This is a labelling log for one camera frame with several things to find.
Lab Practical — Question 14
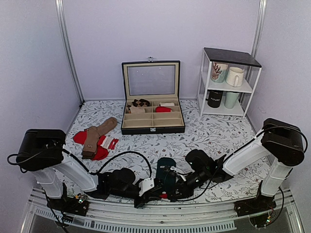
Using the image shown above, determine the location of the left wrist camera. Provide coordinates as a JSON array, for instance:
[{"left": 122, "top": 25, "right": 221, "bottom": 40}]
[{"left": 138, "top": 178, "right": 155, "bottom": 197}]

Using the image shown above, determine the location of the left black cable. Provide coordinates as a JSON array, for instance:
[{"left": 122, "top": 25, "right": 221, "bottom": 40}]
[{"left": 6, "top": 143, "right": 153, "bottom": 178}]

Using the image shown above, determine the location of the cream rolled sock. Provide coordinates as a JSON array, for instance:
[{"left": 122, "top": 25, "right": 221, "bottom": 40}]
[{"left": 159, "top": 102, "right": 175, "bottom": 107}]

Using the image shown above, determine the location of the black cable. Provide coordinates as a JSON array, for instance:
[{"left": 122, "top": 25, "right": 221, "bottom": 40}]
[
  {"left": 167, "top": 126, "right": 308, "bottom": 202},
  {"left": 6, "top": 143, "right": 153, "bottom": 178}
]

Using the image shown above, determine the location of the mint green mug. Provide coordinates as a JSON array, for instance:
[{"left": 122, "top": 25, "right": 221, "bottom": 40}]
[{"left": 224, "top": 92, "right": 240, "bottom": 109}]

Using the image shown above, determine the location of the aluminium frame post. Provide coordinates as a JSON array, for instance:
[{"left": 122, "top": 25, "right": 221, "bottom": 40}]
[
  {"left": 251, "top": 0, "right": 267, "bottom": 58},
  {"left": 55, "top": 0, "right": 85, "bottom": 107}
]

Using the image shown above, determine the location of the black ceramic mug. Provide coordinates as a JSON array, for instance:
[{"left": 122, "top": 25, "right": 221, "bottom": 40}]
[{"left": 207, "top": 90, "right": 223, "bottom": 108}]

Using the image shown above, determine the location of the floral ceramic mug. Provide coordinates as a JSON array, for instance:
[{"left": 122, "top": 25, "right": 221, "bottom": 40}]
[{"left": 211, "top": 62, "right": 228, "bottom": 83}]

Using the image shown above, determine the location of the argyle rolled sock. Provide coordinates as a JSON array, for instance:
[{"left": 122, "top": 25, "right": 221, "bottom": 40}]
[{"left": 132, "top": 99, "right": 151, "bottom": 107}]

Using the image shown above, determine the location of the aluminium front rail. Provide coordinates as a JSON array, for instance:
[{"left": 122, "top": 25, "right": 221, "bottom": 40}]
[{"left": 20, "top": 183, "right": 307, "bottom": 233}]

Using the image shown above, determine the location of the brown sock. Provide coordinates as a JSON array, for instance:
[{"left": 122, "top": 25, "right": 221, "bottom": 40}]
[{"left": 82, "top": 117, "right": 117, "bottom": 159}]

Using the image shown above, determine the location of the right aluminium frame post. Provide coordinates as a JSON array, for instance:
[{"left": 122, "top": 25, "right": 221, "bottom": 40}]
[{"left": 251, "top": 0, "right": 267, "bottom": 58}]

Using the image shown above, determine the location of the white two-tier shelf rack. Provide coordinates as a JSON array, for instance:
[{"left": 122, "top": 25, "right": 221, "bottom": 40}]
[{"left": 197, "top": 48, "right": 262, "bottom": 118}]

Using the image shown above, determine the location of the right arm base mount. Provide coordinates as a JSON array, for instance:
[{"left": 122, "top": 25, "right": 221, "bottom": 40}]
[{"left": 234, "top": 182, "right": 276, "bottom": 216}]

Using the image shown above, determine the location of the cream ceramic mug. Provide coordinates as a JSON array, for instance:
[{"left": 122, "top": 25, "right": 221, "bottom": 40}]
[{"left": 225, "top": 67, "right": 244, "bottom": 87}]

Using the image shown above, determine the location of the black compartment storage box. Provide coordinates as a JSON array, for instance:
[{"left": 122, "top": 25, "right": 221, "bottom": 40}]
[{"left": 121, "top": 60, "right": 185, "bottom": 135}]

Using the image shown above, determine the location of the red striped sock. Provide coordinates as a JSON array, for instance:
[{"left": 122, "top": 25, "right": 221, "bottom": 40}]
[{"left": 73, "top": 130, "right": 119, "bottom": 161}]

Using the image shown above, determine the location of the right black cable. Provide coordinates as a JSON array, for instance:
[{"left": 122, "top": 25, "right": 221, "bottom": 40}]
[{"left": 167, "top": 126, "right": 308, "bottom": 202}]

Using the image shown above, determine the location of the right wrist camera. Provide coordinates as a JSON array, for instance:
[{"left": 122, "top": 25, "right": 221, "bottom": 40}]
[{"left": 170, "top": 166, "right": 186, "bottom": 182}]

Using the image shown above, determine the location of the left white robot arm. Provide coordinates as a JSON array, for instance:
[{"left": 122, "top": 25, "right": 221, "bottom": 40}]
[{"left": 15, "top": 129, "right": 164, "bottom": 211}]

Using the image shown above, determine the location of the dark green christmas sock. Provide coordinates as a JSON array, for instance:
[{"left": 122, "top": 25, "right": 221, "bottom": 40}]
[{"left": 155, "top": 157, "right": 176, "bottom": 197}]

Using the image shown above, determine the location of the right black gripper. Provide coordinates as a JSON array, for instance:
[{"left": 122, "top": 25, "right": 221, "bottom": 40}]
[{"left": 168, "top": 169, "right": 209, "bottom": 200}]

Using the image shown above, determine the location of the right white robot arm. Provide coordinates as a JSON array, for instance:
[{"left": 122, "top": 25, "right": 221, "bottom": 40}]
[{"left": 161, "top": 118, "right": 308, "bottom": 212}]

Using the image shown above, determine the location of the red rolled sock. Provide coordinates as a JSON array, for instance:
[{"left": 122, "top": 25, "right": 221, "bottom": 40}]
[{"left": 155, "top": 106, "right": 172, "bottom": 113}]

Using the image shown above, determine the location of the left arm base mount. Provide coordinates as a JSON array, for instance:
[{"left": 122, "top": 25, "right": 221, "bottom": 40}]
[{"left": 47, "top": 183, "right": 89, "bottom": 216}]

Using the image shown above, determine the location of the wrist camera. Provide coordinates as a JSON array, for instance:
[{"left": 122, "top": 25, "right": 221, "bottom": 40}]
[
  {"left": 138, "top": 178, "right": 155, "bottom": 197},
  {"left": 170, "top": 166, "right": 186, "bottom": 182}
]

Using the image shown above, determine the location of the left aluminium frame post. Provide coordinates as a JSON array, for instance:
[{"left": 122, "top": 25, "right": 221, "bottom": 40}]
[{"left": 55, "top": 0, "right": 85, "bottom": 107}]

